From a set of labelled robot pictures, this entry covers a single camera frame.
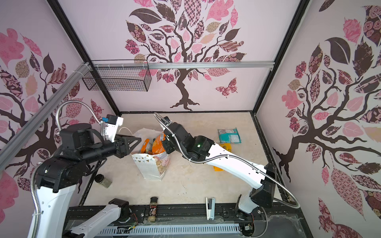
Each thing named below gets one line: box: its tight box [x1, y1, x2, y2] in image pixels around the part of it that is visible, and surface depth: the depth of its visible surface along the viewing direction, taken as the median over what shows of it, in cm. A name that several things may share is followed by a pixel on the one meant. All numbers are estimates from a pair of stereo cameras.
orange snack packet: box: [151, 132, 167, 155], surface depth 77 cm
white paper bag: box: [130, 127, 171, 181], surface depth 76 cm
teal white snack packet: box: [217, 127, 242, 144], surface depth 106 cm
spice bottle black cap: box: [149, 196, 159, 204], surface depth 78 cm
